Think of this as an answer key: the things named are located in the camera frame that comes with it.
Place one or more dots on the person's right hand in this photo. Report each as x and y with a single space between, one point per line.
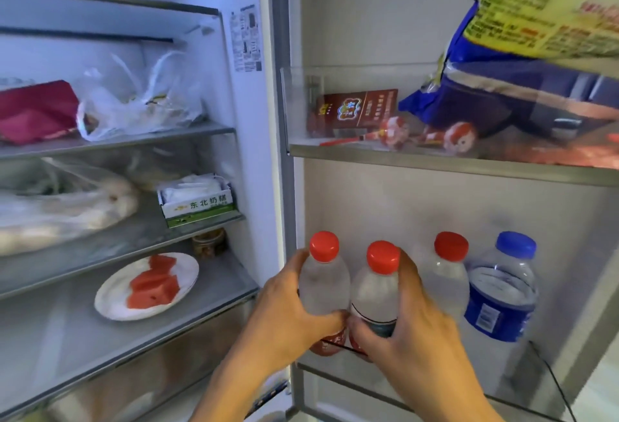
425 344

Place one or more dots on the blue-capped blue-label water bottle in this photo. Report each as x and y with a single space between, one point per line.
503 301

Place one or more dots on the white plate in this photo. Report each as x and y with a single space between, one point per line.
113 298

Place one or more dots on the person's right forearm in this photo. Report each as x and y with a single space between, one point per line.
454 407

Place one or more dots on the red-capped clear water bottle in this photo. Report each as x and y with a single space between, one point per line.
377 298
325 276
447 281

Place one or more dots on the green and white carton box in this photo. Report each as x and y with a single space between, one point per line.
198 206

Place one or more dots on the dark red plastic bag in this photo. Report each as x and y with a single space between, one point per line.
36 110

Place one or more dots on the dark red flat box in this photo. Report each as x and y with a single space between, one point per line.
360 110

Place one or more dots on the small glass jar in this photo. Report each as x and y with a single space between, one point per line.
209 242

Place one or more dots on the white refrigerator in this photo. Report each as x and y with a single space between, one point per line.
271 155

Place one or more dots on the person's right thumb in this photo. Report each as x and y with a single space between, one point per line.
366 330

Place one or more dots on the clear door bottle rack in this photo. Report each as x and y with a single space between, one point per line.
338 378

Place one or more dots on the white info sticker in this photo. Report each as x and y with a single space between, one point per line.
245 38

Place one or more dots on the red-white wrapped lollipop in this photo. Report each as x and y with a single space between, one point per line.
394 132
459 139

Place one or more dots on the white plastic bag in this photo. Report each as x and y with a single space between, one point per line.
140 107

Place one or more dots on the person's left thumb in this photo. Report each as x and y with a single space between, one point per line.
325 323

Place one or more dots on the clear fridge door shelf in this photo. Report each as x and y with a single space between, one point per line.
435 158

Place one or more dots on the blue and yellow food bag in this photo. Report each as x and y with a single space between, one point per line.
537 25

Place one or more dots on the red watermelon piece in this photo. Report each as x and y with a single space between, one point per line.
151 298
154 281
163 262

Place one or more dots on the person's left forearm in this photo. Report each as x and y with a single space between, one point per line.
242 392

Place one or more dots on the clear fridge drawer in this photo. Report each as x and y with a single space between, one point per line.
159 373

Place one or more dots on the person's left hand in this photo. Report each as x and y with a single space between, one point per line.
271 320

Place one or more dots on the clear plastic bag with food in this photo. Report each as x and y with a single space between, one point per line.
63 213

